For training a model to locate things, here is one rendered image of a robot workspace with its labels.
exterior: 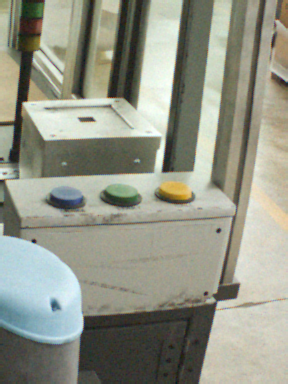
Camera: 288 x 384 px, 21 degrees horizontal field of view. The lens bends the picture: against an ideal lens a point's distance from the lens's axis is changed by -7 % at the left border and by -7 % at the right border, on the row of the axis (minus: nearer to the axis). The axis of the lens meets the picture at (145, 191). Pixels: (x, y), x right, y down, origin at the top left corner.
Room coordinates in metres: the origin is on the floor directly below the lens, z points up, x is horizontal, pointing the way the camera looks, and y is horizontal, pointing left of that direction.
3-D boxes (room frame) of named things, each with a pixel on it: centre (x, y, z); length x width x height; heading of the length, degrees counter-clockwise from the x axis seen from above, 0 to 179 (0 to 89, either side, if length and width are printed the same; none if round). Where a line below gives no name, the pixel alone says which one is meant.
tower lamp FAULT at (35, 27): (1.35, 0.24, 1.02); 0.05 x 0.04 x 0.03; 23
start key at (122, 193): (0.92, 0.03, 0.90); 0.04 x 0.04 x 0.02
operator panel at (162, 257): (0.94, 0.03, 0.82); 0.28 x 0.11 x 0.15; 113
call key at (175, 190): (0.95, -0.04, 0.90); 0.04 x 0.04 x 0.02
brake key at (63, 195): (0.90, 0.09, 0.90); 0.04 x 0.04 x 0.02
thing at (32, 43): (1.35, 0.24, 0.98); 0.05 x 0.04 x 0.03; 23
